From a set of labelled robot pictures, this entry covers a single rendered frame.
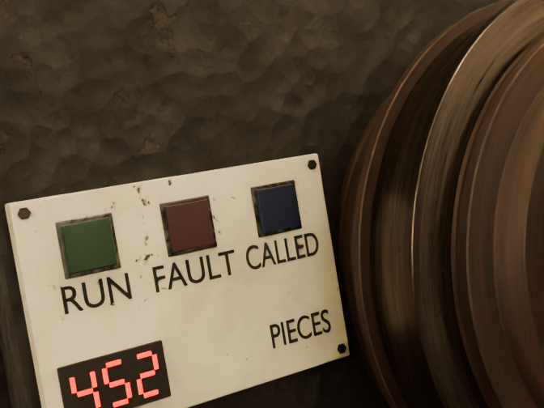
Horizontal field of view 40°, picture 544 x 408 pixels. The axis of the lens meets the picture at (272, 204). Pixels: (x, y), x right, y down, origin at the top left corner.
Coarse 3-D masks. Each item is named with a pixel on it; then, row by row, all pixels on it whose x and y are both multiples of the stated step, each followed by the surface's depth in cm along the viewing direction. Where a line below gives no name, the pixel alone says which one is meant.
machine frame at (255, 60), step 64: (0, 0) 54; (64, 0) 57; (128, 0) 59; (192, 0) 62; (256, 0) 65; (320, 0) 68; (384, 0) 71; (448, 0) 75; (0, 64) 54; (64, 64) 57; (128, 64) 59; (192, 64) 61; (256, 64) 64; (320, 64) 67; (384, 64) 71; (0, 128) 54; (64, 128) 56; (128, 128) 59; (192, 128) 61; (256, 128) 64; (320, 128) 67; (0, 192) 54; (64, 192) 56; (0, 256) 54; (0, 320) 59; (0, 384) 61; (320, 384) 66
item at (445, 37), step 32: (512, 0) 67; (448, 32) 63; (416, 64) 62; (384, 128) 60; (352, 160) 68; (352, 192) 66; (352, 224) 65; (352, 256) 65; (352, 288) 65; (352, 320) 67; (384, 352) 59; (384, 384) 59
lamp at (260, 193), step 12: (264, 192) 61; (276, 192) 62; (288, 192) 63; (264, 204) 61; (276, 204) 62; (288, 204) 63; (264, 216) 61; (276, 216) 62; (288, 216) 62; (264, 228) 61; (276, 228) 62
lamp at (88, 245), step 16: (80, 224) 54; (96, 224) 55; (64, 240) 54; (80, 240) 54; (96, 240) 55; (112, 240) 55; (80, 256) 54; (96, 256) 55; (112, 256) 55; (80, 272) 54
